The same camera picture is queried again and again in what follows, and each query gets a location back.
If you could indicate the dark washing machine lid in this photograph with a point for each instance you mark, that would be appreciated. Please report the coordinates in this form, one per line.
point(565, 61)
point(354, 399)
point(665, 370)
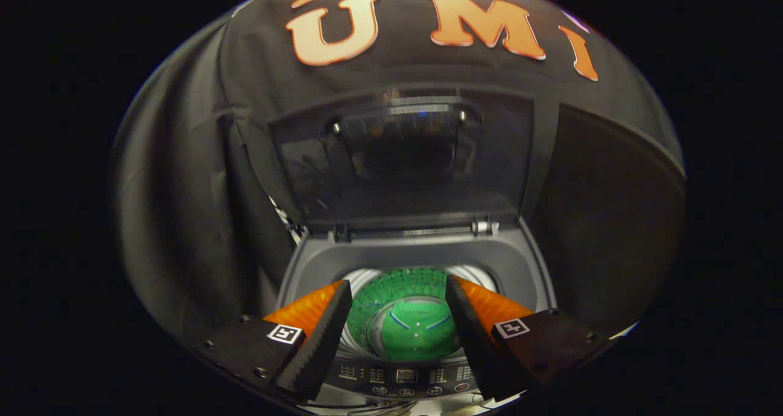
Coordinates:
point(489, 159)

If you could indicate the black white checkered panel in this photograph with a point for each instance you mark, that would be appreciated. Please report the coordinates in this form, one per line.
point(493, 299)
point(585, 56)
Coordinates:
point(290, 220)

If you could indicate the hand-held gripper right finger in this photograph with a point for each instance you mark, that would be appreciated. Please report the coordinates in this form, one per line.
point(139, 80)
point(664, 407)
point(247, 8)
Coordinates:
point(480, 355)

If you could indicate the green polo shirt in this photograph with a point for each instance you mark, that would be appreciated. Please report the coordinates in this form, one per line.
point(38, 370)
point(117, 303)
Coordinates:
point(422, 336)

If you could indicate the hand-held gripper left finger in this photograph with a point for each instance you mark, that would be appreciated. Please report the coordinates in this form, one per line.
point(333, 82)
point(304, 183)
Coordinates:
point(318, 349)

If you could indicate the grey washing machine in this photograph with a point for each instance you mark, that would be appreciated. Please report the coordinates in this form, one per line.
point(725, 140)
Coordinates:
point(416, 251)

